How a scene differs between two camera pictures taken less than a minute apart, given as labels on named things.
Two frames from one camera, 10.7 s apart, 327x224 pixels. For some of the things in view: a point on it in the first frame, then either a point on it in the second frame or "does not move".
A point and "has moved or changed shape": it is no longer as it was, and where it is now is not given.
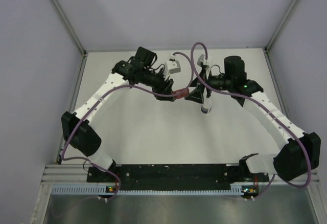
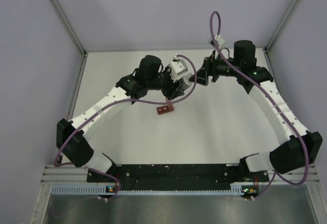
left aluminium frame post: x=64 y=16 does not move
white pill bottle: x=206 y=107 → x=186 y=79
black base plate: x=173 y=175 does not move
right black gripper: x=196 y=95 → x=210 y=64
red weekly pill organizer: x=181 y=93 has moved or changed shape
